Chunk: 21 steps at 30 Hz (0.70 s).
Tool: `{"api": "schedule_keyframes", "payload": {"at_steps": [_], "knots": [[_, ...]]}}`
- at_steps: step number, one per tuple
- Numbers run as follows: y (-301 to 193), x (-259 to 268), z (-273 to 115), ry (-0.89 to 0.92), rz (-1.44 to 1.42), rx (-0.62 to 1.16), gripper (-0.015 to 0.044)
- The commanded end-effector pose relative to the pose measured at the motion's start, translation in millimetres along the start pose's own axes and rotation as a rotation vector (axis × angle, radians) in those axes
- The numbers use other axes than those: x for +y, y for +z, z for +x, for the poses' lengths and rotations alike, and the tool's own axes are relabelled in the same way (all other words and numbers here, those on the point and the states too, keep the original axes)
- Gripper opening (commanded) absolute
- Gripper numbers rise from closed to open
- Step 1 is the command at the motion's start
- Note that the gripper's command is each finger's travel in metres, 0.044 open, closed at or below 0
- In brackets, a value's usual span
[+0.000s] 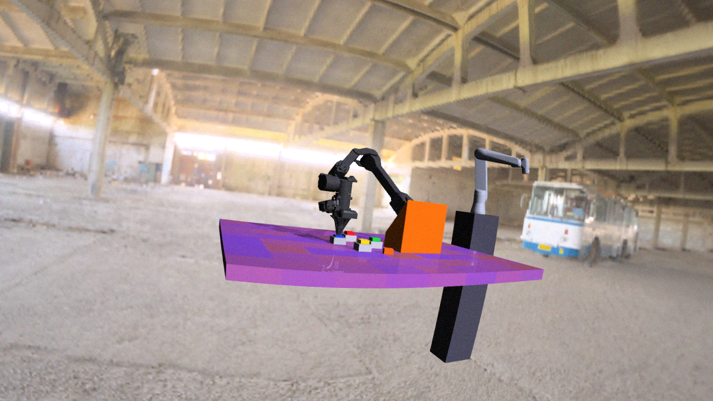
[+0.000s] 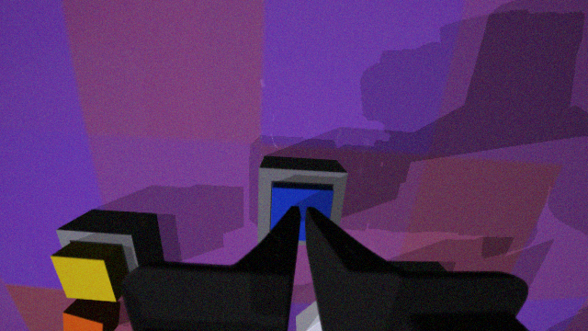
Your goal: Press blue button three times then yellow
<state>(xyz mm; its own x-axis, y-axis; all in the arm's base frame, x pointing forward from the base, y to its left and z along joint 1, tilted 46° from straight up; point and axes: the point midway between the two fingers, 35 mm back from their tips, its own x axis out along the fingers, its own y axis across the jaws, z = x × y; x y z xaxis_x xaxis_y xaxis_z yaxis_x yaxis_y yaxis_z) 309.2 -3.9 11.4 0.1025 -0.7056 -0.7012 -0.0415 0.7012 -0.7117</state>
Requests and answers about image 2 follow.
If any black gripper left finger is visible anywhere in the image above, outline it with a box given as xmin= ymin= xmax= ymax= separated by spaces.
xmin=121 ymin=206 xmax=301 ymax=331

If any blue button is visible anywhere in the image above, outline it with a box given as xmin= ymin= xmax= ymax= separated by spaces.
xmin=257 ymin=155 xmax=348 ymax=245

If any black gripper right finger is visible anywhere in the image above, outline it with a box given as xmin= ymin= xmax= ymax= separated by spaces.
xmin=305 ymin=207 xmax=528 ymax=331

